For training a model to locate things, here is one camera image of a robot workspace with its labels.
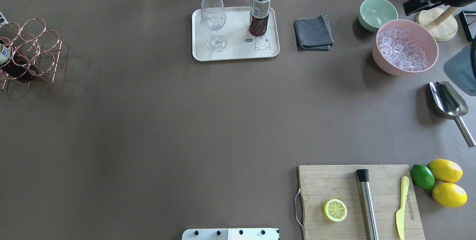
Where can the green bowl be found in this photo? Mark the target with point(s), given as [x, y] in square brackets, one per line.
[373, 14]

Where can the yellow lemon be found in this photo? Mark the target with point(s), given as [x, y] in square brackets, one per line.
[445, 170]
[449, 194]

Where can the green lime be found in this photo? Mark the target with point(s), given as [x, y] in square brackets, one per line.
[422, 176]

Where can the grey folded cloth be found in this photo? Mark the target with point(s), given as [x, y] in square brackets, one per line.
[314, 34]

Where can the cream rabbit tray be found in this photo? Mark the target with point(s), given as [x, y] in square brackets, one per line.
[241, 44]

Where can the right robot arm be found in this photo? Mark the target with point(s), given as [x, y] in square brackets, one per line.
[461, 67]

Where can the clear wine glass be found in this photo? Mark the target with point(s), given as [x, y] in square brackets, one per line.
[213, 17]

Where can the yellow plastic knife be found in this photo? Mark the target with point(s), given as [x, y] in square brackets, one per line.
[400, 213]

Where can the half lemon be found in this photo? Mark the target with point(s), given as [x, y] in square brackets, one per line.
[335, 210]

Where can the black frame object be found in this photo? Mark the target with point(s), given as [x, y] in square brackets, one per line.
[468, 22]

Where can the lower yellow lemon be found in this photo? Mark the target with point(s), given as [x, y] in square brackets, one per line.
[449, 194]

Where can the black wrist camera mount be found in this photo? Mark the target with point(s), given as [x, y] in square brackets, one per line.
[415, 6]

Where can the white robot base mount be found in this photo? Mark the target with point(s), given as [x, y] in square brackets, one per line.
[231, 234]

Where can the tea bottle white cap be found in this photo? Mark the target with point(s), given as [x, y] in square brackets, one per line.
[259, 14]

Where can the pink bowl with ice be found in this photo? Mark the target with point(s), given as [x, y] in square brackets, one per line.
[403, 47]

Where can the metal ice scoop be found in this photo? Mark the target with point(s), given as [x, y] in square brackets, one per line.
[452, 106]

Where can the wooden mug tree stand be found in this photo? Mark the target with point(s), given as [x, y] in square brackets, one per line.
[440, 22]

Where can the copper wire bottle basket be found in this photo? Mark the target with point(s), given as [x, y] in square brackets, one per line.
[38, 44]

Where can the bamboo cutting board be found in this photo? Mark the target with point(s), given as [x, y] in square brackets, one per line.
[319, 183]

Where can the upper yellow lemon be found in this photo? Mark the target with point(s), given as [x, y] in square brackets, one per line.
[445, 170]

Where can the steel muddler black tip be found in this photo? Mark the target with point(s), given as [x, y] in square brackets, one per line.
[363, 177]

